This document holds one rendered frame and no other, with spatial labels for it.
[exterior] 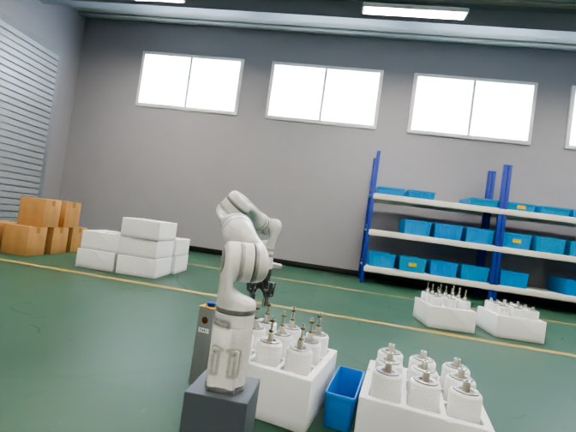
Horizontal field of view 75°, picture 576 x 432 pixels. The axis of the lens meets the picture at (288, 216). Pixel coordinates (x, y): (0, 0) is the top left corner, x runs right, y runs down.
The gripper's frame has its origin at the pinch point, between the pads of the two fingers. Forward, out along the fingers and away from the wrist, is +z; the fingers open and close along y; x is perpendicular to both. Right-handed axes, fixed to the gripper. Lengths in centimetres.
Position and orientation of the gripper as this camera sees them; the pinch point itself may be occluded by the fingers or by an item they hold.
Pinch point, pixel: (258, 301)
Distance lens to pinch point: 159.5
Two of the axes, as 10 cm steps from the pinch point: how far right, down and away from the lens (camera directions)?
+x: 6.0, 1.0, 7.9
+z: -1.4, 9.9, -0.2
